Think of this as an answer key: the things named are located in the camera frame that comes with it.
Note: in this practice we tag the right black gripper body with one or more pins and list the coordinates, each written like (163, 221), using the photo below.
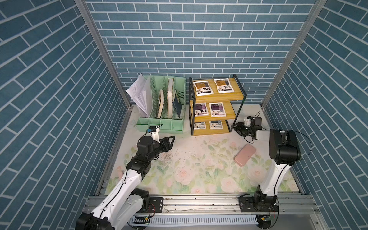
(244, 131)

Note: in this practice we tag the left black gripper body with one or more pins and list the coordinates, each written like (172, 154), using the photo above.
(160, 147)

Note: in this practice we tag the purple coffee bag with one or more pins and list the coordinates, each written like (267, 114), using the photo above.
(200, 109)
(217, 109)

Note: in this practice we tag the yellow coffee bag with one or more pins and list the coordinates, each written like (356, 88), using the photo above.
(202, 88)
(223, 86)

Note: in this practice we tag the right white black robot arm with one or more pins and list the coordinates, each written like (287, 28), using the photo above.
(283, 151)

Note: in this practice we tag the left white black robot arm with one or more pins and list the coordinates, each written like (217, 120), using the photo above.
(126, 199)

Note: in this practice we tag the wooden three-tier shelf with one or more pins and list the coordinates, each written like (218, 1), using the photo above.
(227, 99)

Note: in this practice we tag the pink case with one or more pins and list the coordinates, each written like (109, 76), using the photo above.
(244, 155)

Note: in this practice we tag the dark blue book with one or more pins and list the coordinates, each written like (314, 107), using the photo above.
(177, 106)

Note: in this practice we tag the beige book thin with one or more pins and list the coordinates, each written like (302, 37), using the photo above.
(161, 104)

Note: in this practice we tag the green desk file organizer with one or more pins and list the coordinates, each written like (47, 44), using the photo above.
(174, 125)

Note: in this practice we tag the beige book tall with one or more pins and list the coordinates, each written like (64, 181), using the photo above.
(170, 98)

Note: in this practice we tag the white papers in organizer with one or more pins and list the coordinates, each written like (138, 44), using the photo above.
(140, 93)

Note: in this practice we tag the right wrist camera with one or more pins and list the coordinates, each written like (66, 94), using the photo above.
(255, 122)

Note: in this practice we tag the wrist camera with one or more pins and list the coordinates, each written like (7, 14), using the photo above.
(154, 132)
(255, 122)

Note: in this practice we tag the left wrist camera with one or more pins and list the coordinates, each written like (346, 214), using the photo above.
(154, 132)

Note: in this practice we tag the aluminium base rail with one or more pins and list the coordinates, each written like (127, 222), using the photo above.
(232, 204)

